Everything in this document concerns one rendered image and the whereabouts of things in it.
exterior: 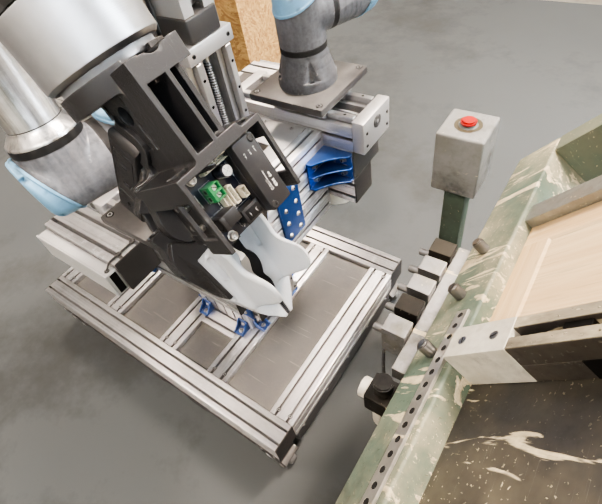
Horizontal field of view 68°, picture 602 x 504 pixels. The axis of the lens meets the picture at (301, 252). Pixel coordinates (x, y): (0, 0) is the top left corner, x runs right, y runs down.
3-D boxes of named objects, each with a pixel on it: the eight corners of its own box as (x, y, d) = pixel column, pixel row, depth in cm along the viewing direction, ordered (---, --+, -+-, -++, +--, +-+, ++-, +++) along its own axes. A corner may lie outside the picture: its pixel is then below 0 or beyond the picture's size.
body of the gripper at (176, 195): (236, 267, 26) (85, 78, 20) (171, 262, 32) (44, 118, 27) (309, 187, 29) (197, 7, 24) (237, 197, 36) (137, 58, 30)
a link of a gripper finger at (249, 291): (303, 352, 32) (227, 258, 27) (255, 339, 36) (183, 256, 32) (326, 319, 33) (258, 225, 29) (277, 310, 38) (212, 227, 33)
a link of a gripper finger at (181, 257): (218, 314, 32) (136, 220, 28) (207, 311, 33) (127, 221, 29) (258, 268, 34) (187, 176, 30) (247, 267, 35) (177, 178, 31)
